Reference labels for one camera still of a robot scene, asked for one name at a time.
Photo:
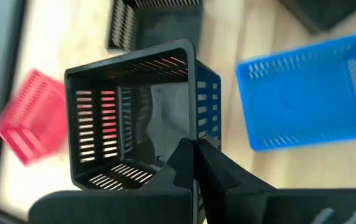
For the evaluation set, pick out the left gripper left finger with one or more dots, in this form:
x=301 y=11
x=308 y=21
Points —
x=119 y=208

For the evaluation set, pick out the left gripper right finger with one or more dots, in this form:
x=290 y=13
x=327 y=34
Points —
x=259 y=205

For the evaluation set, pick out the black plastic basket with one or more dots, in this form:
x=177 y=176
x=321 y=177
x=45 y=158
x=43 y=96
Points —
x=168 y=118
x=321 y=12
x=168 y=28

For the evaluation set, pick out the blue plastic basket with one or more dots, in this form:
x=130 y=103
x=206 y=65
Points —
x=302 y=102

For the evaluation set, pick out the red plastic basket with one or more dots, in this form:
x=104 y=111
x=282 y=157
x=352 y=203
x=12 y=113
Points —
x=31 y=118

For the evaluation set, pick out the black aluminium table frame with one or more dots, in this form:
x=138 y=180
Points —
x=2 y=102

